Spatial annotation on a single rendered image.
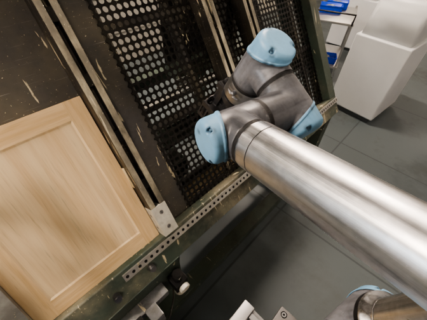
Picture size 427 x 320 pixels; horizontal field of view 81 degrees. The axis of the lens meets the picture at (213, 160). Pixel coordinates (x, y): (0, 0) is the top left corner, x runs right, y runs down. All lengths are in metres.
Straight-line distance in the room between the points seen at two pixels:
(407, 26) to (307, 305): 2.61
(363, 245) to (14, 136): 0.83
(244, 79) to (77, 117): 0.57
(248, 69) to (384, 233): 0.34
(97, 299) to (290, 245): 1.46
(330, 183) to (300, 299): 1.72
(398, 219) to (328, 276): 1.85
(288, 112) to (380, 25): 2.89
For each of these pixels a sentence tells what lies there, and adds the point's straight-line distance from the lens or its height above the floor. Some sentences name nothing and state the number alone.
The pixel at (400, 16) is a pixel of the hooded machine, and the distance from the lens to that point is 3.24.
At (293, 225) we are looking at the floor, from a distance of 2.18.
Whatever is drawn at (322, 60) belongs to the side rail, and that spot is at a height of 1.12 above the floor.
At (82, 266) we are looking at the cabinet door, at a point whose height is 0.96.
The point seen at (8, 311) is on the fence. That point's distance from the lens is 0.97.
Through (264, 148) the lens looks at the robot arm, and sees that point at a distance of 0.31.
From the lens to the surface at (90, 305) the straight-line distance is 1.01.
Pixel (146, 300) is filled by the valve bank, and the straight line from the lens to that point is 1.12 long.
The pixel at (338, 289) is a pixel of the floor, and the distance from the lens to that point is 2.08.
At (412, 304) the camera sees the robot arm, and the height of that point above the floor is 1.39.
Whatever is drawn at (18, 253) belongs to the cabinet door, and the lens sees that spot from 0.93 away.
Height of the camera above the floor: 1.80
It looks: 46 degrees down
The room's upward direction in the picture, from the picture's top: 2 degrees clockwise
